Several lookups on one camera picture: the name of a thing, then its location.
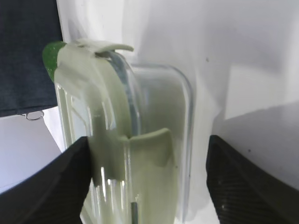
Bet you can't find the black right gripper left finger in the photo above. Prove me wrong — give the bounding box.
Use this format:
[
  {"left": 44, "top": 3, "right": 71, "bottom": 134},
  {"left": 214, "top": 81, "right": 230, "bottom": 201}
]
[{"left": 0, "top": 137, "right": 92, "bottom": 224}]

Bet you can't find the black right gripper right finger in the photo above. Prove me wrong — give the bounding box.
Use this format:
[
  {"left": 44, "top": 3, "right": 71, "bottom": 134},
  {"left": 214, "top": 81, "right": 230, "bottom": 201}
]
[{"left": 206, "top": 135, "right": 299, "bottom": 224}]

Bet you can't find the green lidded glass container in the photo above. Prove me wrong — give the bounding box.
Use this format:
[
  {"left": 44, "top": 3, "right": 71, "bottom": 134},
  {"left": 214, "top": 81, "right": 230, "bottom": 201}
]
[{"left": 54, "top": 39, "right": 193, "bottom": 224}]

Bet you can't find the green cucumber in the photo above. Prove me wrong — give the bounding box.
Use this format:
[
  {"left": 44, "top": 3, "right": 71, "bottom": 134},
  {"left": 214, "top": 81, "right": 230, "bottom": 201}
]
[{"left": 42, "top": 41, "right": 66, "bottom": 82}]

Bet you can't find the navy blue lunch bag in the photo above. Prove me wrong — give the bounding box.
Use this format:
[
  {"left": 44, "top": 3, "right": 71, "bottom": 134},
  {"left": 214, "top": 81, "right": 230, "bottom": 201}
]
[{"left": 0, "top": 0, "right": 62, "bottom": 117}]

